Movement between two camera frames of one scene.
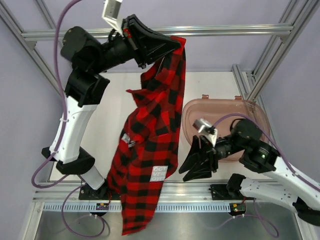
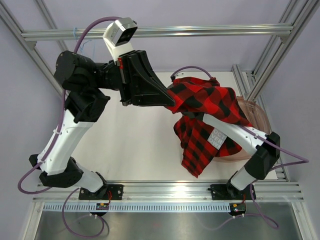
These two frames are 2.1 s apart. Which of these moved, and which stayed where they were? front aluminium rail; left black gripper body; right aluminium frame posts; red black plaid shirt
Moved: left black gripper body; red black plaid shirt
Stayed: right aluminium frame posts; front aluminium rail
